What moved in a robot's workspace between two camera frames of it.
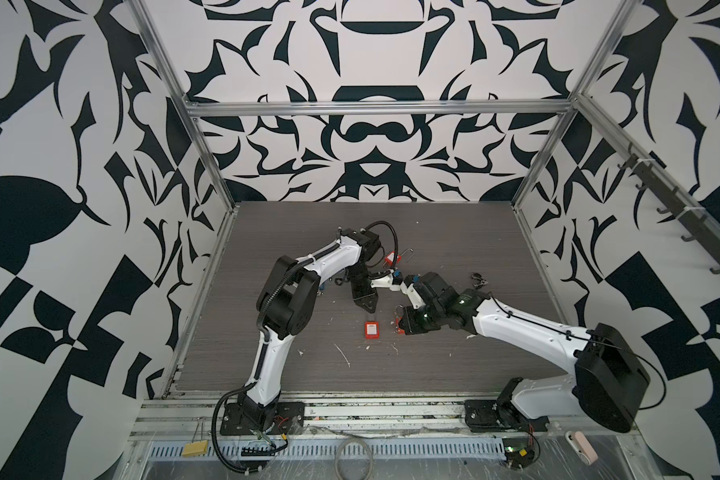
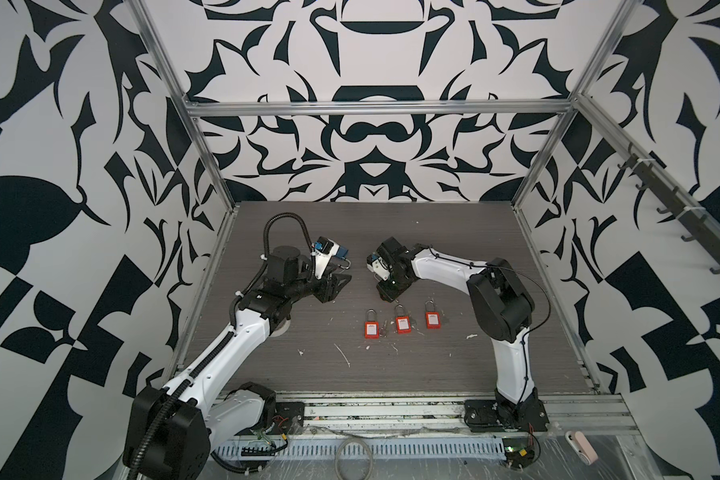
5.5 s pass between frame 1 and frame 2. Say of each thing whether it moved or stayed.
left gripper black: moved
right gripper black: moved
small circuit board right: stayed
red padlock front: stayed
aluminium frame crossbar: stayed
